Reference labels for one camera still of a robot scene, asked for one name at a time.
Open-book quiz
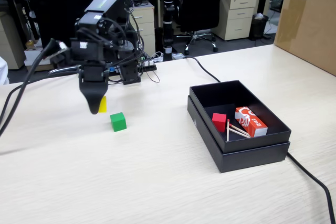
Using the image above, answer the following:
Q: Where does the long thick black cable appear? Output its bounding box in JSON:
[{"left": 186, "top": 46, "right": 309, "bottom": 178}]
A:
[{"left": 181, "top": 55, "right": 336, "bottom": 224}]

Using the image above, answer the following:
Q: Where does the small white cardboard box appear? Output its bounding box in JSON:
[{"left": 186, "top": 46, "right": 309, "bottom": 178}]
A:
[{"left": 24, "top": 47, "right": 44, "bottom": 61}]

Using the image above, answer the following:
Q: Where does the red and white matchbox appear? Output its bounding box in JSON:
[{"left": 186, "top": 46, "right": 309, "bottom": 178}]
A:
[{"left": 234, "top": 106, "right": 268, "bottom": 138}]

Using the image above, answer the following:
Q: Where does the black swivel chair chrome base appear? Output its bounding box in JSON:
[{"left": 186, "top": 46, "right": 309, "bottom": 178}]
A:
[{"left": 174, "top": 0, "right": 227, "bottom": 56}]

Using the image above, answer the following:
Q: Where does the person in white shirt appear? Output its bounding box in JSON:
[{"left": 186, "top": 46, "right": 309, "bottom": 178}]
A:
[{"left": 0, "top": 56, "right": 10, "bottom": 86}]

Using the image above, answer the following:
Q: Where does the electronics board with wires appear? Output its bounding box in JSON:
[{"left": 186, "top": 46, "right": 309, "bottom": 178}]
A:
[{"left": 104, "top": 52, "right": 162, "bottom": 80}]

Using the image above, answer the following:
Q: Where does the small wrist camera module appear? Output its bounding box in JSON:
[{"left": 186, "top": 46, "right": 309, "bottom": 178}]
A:
[{"left": 48, "top": 38, "right": 72, "bottom": 69}]

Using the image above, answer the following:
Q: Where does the large brown cardboard box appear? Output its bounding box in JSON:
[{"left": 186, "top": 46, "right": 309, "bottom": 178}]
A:
[{"left": 273, "top": 0, "right": 336, "bottom": 77}]

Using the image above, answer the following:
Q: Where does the thick black camera cable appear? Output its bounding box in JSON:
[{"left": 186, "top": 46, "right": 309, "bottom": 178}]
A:
[{"left": 0, "top": 39, "right": 80, "bottom": 137}]

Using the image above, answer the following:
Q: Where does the black cardboard box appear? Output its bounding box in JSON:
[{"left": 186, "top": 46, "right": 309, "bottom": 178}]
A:
[{"left": 188, "top": 79, "right": 292, "bottom": 154}]

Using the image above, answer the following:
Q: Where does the black open box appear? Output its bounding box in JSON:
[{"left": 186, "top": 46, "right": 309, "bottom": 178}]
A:
[{"left": 187, "top": 95, "right": 291, "bottom": 174}]

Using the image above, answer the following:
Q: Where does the large black office chair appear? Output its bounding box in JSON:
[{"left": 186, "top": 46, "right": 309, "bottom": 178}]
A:
[{"left": 24, "top": 0, "right": 105, "bottom": 51}]

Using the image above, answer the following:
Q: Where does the beige side cabinet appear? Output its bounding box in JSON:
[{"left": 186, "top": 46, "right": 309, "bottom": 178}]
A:
[{"left": 0, "top": 11, "right": 26, "bottom": 70}]

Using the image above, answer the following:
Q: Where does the red wooden cube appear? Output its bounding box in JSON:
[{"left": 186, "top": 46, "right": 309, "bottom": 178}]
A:
[{"left": 212, "top": 112, "right": 227, "bottom": 132}]

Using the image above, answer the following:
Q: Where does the black trash bin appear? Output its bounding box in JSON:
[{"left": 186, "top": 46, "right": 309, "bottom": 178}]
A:
[{"left": 248, "top": 13, "right": 270, "bottom": 41}]

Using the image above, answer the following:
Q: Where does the green wooden cube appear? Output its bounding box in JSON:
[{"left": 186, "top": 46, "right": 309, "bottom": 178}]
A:
[{"left": 110, "top": 112, "right": 128, "bottom": 132}]

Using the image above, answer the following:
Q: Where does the beige three-drawer cabinet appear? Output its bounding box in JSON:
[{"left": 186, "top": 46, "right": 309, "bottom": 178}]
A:
[{"left": 212, "top": 0, "right": 258, "bottom": 41}]

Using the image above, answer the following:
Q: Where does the yellow wooden cube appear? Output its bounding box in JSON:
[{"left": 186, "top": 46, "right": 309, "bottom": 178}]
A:
[{"left": 98, "top": 95, "right": 108, "bottom": 113}]

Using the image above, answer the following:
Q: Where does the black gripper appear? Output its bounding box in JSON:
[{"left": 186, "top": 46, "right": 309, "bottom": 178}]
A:
[{"left": 78, "top": 62, "right": 110, "bottom": 115}]

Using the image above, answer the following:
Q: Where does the beige drawer cabinet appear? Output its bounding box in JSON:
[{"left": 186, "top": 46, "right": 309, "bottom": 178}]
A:
[{"left": 130, "top": 2, "right": 156, "bottom": 51}]

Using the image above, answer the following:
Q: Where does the flat brown box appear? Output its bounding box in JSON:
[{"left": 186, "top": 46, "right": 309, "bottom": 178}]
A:
[{"left": 25, "top": 60, "right": 55, "bottom": 73}]

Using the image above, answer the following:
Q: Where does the thin black stand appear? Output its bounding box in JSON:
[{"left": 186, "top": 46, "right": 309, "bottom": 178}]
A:
[{"left": 152, "top": 0, "right": 159, "bottom": 29}]

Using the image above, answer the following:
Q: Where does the thick black pole stand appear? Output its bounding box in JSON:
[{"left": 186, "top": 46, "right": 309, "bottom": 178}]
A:
[{"left": 162, "top": 0, "right": 175, "bottom": 61}]

